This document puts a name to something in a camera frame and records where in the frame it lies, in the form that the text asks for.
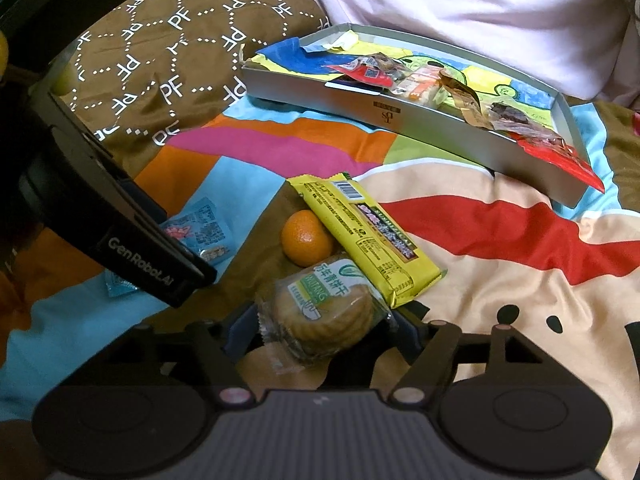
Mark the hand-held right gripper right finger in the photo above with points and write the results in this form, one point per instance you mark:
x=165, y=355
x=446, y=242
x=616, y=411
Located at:
x=406, y=332

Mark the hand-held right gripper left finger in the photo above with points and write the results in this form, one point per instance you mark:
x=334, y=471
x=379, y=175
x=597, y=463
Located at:
x=244, y=332

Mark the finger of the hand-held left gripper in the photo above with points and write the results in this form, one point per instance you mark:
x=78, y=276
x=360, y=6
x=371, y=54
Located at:
x=170, y=237

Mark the blue snack packet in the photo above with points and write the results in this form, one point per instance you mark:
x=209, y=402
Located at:
x=120, y=287
x=197, y=227

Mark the round biscuit packet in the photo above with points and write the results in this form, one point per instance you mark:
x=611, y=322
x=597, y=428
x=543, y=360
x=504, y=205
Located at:
x=320, y=310

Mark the grey cardboard tray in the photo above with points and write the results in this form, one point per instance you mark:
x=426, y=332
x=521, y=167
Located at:
x=400, y=120

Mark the orange tangerine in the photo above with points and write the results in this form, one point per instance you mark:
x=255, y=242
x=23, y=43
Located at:
x=305, y=240

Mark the yellow snack packet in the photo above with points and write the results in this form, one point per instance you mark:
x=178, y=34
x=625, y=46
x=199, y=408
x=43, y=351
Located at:
x=360, y=230

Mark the colourful striped blanket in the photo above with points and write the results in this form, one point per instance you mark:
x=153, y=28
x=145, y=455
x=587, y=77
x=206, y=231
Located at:
x=500, y=260

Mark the brown patterned pillow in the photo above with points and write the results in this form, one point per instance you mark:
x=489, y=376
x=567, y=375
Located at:
x=175, y=60

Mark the large red snack packet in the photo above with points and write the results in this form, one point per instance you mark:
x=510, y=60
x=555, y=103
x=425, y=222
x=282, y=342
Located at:
x=565, y=160

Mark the gold brown snack packet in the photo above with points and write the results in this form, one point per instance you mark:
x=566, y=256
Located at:
x=465, y=102

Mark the dark brown snack packet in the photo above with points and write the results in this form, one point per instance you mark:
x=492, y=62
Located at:
x=510, y=117

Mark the orange snack packet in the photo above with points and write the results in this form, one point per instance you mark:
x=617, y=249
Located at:
x=420, y=85

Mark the small red snack packet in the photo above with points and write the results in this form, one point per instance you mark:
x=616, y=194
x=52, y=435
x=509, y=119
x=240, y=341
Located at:
x=360, y=72

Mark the pink bed sheet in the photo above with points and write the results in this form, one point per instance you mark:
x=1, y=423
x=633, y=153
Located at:
x=475, y=0

